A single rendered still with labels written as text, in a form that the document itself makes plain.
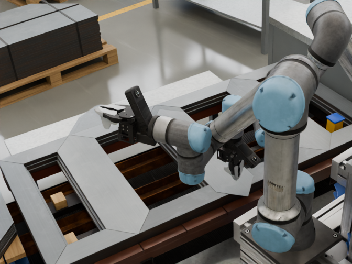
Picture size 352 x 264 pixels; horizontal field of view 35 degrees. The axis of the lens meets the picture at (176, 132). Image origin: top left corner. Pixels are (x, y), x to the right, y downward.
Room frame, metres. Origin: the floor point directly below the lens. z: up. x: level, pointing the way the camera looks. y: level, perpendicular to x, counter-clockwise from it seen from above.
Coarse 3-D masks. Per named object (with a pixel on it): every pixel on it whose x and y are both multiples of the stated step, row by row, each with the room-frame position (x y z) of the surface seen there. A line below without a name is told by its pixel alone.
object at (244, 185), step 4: (252, 176) 1.71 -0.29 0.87; (244, 180) 1.69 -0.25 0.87; (248, 180) 1.69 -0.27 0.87; (232, 184) 1.67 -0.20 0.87; (236, 184) 1.67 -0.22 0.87; (240, 184) 1.67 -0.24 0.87; (244, 184) 1.66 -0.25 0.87; (248, 184) 1.66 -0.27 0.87; (224, 188) 1.65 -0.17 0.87; (228, 188) 1.65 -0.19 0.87; (232, 188) 1.65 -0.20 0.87; (236, 188) 1.65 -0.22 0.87; (240, 188) 1.64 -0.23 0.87; (244, 188) 1.64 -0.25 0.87; (248, 188) 1.64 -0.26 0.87; (220, 192) 1.63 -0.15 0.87; (224, 192) 1.63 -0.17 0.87; (228, 192) 1.63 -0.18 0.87; (232, 192) 1.62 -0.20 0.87; (236, 192) 1.62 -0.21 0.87; (240, 192) 1.62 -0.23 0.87
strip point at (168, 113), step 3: (159, 111) 2.25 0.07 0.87; (162, 111) 2.25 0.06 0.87; (165, 111) 2.24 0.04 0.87; (168, 111) 2.24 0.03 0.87; (171, 111) 2.24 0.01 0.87; (174, 111) 2.24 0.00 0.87; (177, 111) 2.23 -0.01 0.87; (180, 111) 2.23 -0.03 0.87; (156, 114) 2.22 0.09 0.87; (159, 114) 2.22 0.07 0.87; (162, 114) 2.22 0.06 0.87; (165, 114) 2.22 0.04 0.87; (168, 114) 2.21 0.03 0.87; (171, 114) 2.21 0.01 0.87; (174, 114) 2.21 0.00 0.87; (177, 114) 2.21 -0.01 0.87
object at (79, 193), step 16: (224, 96) 2.37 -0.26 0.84; (192, 112) 2.28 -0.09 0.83; (336, 112) 2.14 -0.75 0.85; (160, 144) 2.04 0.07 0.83; (48, 160) 1.97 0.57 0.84; (176, 160) 1.90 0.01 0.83; (320, 160) 1.82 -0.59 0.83; (80, 192) 1.73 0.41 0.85; (48, 208) 1.67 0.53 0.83; (208, 208) 1.58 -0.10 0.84; (96, 224) 1.55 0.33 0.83; (160, 224) 1.49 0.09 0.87; (176, 224) 1.52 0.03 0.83; (64, 240) 1.46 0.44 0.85; (128, 240) 1.43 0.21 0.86; (144, 240) 1.46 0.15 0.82; (96, 256) 1.38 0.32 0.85
